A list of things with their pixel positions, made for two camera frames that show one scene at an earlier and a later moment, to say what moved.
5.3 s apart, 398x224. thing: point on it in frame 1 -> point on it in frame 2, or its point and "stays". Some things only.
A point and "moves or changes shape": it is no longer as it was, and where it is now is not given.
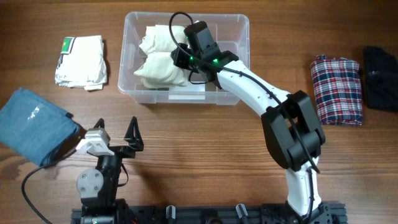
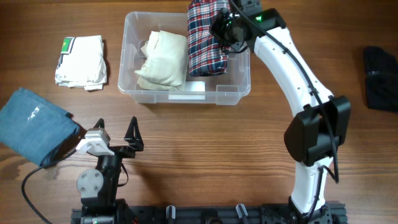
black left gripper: x=135 y=142 stays
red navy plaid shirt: x=337 y=83 -> x=206 y=55
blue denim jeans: x=34 y=128 stays
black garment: x=381 y=78 stays
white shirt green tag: x=82 y=63 stays
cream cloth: x=158 y=70 moves or changes shape
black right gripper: x=180 y=55 -> x=216 y=27
